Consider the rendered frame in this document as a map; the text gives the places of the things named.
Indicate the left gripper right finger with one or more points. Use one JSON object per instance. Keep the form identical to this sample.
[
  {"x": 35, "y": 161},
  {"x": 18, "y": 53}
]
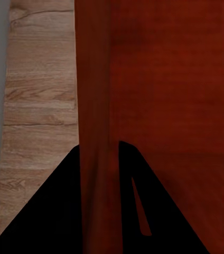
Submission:
[{"x": 171, "y": 232}]

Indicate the storage box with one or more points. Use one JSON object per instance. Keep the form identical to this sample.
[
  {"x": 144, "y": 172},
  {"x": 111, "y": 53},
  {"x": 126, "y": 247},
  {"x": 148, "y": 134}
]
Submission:
[{"x": 151, "y": 73}]

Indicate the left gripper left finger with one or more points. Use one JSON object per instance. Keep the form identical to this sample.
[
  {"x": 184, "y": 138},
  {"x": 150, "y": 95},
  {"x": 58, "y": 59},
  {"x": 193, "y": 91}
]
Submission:
[{"x": 50, "y": 222}]

